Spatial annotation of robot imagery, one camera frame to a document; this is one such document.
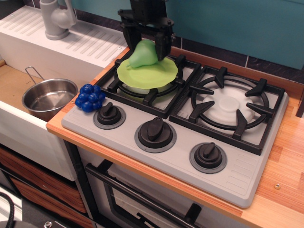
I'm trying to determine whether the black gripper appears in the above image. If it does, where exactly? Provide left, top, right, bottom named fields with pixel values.
left=118, top=0, right=174, bottom=61

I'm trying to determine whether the green toy pear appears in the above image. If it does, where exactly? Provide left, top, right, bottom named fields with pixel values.
left=126, top=39, right=158, bottom=68

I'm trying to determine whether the light green plate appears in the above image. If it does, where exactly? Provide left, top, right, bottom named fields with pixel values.
left=116, top=57, right=178, bottom=89

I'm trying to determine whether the blue toy blueberry cluster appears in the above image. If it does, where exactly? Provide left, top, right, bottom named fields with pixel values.
left=75, top=84, right=105, bottom=113

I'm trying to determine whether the stainless steel pot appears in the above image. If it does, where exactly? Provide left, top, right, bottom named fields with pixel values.
left=22, top=66, right=78, bottom=122

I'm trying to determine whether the white toy sink unit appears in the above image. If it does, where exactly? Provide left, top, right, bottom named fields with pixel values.
left=0, top=6, right=127, bottom=181

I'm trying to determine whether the black left burner grate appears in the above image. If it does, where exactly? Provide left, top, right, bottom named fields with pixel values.
left=96, top=51, right=201, bottom=119

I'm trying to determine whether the black burner grate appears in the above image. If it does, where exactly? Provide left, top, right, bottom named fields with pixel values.
left=96, top=51, right=201, bottom=119
left=170, top=66, right=285, bottom=155

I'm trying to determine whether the black left stove knob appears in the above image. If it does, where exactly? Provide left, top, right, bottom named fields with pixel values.
left=93, top=102, right=126, bottom=130

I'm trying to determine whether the black stove knob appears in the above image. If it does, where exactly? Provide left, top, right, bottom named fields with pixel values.
left=93, top=102, right=126, bottom=130
left=189, top=142, right=228, bottom=174
left=134, top=117, right=177, bottom=153

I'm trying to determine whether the grey toy faucet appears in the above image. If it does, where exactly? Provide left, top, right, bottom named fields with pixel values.
left=39, top=0, right=76, bottom=40

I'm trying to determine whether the black middle stove knob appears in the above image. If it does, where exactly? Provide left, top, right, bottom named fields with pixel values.
left=134, top=117, right=177, bottom=153

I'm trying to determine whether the grey toy stove top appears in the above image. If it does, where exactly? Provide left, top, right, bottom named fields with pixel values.
left=61, top=44, right=290, bottom=209

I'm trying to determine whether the black right burner grate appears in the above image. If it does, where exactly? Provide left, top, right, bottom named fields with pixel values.
left=170, top=66, right=285, bottom=155

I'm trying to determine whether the black right stove knob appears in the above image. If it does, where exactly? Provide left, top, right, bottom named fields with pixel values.
left=189, top=142, right=228, bottom=174

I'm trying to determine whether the wooden drawer front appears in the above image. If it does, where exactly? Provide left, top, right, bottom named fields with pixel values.
left=0, top=145, right=93, bottom=228

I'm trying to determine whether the black oven door handle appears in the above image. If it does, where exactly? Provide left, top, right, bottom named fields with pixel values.
left=85, top=160, right=201, bottom=228

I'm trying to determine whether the black cable at bottom left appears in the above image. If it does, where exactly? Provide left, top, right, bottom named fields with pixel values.
left=0, top=191, right=16, bottom=228

